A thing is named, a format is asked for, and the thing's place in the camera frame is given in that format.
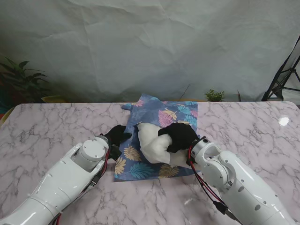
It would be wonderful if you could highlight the red black left arm cable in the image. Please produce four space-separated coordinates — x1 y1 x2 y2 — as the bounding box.
53 145 112 225

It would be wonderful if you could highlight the black tripod light stand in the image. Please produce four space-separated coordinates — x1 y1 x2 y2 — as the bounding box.
261 35 300 102

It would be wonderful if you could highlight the white pillow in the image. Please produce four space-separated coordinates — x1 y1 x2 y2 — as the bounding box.
137 121 196 167

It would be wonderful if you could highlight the yellow chair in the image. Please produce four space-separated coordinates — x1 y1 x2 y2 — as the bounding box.
41 95 68 104

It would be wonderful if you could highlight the blue leaf print pillowcase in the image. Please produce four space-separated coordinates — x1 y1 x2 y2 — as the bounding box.
113 93 202 182

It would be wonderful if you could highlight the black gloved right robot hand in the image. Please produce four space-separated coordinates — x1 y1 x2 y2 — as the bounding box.
158 123 200 153

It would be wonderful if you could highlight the large green leafy plant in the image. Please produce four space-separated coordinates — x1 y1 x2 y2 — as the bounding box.
0 56 51 104

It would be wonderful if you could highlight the wrinkled white backdrop sheet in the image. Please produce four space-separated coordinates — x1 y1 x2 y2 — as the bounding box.
0 0 300 104

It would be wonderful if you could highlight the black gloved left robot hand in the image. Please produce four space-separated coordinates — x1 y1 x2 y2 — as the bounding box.
104 124 133 146

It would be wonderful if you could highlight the red black right arm cable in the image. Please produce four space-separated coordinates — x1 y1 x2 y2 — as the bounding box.
187 145 243 223

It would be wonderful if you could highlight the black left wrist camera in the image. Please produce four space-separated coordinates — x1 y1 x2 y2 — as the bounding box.
109 144 122 163

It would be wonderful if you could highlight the small green potted plant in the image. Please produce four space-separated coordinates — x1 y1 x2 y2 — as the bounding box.
204 89 225 102

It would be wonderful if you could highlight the red black arm cable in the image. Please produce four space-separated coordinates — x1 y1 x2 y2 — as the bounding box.
53 145 112 225
187 145 243 223

